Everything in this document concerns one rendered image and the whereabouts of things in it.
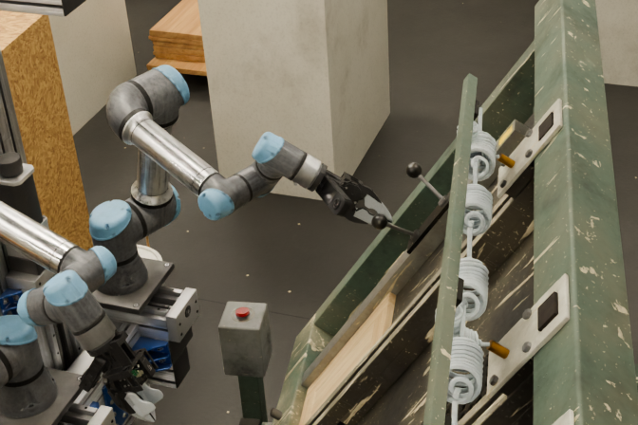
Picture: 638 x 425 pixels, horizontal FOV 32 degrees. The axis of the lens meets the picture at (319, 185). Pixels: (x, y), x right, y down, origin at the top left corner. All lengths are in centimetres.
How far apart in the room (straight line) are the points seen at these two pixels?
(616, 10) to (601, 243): 448
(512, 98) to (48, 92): 227
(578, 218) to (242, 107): 358
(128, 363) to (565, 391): 103
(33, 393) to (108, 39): 380
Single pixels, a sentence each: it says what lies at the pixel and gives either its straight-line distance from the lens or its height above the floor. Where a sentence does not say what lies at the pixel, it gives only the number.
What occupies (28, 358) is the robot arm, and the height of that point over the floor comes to 120.
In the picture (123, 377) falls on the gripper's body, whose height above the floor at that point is 145.
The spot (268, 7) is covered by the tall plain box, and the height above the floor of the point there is 98.
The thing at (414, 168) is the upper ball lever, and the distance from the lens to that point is 262.
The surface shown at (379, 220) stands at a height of 145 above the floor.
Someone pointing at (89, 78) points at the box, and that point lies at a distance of 625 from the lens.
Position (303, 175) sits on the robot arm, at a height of 155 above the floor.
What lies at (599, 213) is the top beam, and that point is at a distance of 184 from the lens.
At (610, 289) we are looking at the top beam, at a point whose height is 190.
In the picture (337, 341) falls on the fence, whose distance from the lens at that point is 288.
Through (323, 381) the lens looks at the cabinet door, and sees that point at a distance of 289.
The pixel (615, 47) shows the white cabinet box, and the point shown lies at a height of 22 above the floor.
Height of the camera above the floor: 292
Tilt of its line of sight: 32 degrees down
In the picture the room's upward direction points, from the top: 4 degrees counter-clockwise
